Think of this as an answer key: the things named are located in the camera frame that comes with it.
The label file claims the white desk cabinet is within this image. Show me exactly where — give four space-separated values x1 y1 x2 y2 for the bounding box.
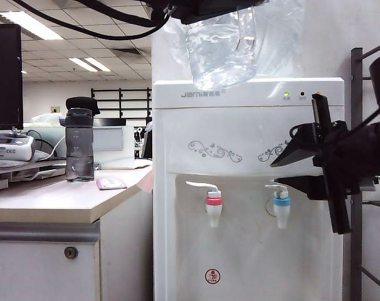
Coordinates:
0 162 155 301

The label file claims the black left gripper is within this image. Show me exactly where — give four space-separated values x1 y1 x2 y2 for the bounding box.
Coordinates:
147 0 269 26

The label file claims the grey transparent drink bottle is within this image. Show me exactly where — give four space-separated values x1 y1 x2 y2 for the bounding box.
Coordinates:
65 108 95 182

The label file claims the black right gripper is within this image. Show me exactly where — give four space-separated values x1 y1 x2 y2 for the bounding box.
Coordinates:
270 95 362 235

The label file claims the black background shelf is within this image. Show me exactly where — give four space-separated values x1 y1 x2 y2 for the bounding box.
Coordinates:
90 87 154 119

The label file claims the twin-tube ceiling light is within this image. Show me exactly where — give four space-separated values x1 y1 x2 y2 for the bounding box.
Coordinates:
68 56 112 73

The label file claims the white desk cable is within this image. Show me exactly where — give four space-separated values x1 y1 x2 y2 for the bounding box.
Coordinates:
47 134 68 157

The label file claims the black chair headrest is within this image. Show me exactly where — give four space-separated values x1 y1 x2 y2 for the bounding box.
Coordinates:
65 96 102 116

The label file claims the ceiling air vent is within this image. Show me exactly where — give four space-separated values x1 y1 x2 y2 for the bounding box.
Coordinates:
111 47 144 57

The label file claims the pink-collared white tap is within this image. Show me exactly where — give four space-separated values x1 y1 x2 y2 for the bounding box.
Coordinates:
184 180 224 229

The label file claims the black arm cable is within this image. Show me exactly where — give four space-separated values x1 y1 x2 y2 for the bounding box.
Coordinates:
13 0 172 41
349 105 380 134

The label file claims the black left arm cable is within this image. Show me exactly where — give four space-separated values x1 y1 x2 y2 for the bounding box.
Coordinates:
13 0 172 41

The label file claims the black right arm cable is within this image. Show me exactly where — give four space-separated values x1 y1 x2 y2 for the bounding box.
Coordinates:
349 105 380 134

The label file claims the blue-collared white tap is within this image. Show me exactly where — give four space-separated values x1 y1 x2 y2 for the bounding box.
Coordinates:
264 183 293 230

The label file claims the clear plastic mug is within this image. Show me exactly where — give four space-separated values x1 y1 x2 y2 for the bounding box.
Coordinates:
184 5 259 91

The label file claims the grey paper tray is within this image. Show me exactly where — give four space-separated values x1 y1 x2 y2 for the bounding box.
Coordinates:
0 159 68 193

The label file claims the white plastic bag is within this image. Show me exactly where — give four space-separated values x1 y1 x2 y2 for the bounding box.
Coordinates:
31 113 63 127

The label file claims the clear plastic-wrapped water jug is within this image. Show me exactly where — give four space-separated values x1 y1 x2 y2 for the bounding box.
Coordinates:
162 0 306 79

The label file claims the grey metal rack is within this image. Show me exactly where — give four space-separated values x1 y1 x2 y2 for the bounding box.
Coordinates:
351 40 380 301

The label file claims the white background box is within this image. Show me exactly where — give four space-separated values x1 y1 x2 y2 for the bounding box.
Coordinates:
92 118 136 170

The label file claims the wide ceiling light panel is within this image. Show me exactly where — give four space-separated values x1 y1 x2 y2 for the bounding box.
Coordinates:
0 11 65 41

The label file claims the round cabinet lock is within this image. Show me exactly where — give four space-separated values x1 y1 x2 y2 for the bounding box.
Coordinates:
63 245 79 260

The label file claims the white water dispenser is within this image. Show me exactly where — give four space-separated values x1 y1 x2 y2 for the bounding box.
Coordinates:
152 76 347 301

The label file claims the white electronic device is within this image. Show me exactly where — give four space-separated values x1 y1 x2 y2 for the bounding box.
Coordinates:
0 134 36 162

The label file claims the thin black desk cable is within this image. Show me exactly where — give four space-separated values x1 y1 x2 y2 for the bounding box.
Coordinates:
27 129 58 154

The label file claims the pink booklet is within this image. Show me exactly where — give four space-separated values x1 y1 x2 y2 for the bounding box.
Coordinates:
95 177 129 191

